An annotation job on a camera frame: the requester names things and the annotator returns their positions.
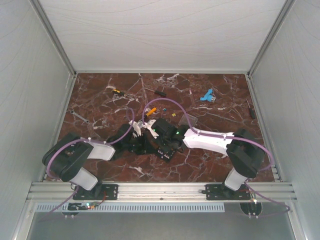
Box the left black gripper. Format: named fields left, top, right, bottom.
left=123, top=133, right=158, bottom=156

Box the black fuse box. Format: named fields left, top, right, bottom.
left=155, top=147, right=176, bottom=163

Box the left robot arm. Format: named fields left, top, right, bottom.
left=42, top=123, right=157, bottom=200

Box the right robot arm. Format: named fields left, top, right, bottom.
left=147, top=118, right=265, bottom=200

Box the clear plastic fuse box cover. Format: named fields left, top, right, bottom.
left=178, top=114, right=198, bottom=127

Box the blue plastic connector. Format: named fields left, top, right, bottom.
left=199, top=89, right=216, bottom=103

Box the yellow black screwdriver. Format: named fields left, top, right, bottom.
left=112, top=89, right=130, bottom=100

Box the thin black screwdriver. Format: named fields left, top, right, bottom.
left=246, top=99, right=256, bottom=120

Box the silver wrench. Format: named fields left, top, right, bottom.
left=70, top=110, right=90, bottom=123

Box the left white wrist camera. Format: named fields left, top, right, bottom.
left=129, top=120, right=143, bottom=138

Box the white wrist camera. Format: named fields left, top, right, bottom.
left=144, top=119, right=159, bottom=139
left=129, top=120, right=143, bottom=138

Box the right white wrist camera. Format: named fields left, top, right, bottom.
left=144, top=119, right=159, bottom=139

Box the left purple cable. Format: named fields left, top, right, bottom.
left=38, top=107, right=135, bottom=222

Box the orange handled screwdriver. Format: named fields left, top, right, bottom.
left=146, top=107, right=157, bottom=117

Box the black handled screwdriver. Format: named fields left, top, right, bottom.
left=145, top=88, right=167, bottom=97

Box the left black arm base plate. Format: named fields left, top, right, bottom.
left=72, top=183, right=119, bottom=201

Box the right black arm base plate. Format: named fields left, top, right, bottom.
left=201, top=184, right=251, bottom=201

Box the slotted grey cable duct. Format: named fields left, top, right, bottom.
left=36, top=202, right=225, bottom=213

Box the aluminium rail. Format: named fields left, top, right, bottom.
left=26, top=181, right=297, bottom=203

